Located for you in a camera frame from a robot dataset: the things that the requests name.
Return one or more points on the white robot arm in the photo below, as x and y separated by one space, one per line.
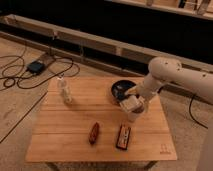
165 70

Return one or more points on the black red rectangular box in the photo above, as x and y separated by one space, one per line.
123 137

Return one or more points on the white ceramic cup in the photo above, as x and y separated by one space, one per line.
135 113

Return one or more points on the red brown oblong object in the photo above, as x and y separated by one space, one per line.
94 133

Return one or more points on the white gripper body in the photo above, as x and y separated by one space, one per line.
140 99

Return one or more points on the black round bowl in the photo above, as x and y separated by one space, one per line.
119 88

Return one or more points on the wooden table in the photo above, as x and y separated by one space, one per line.
61 132

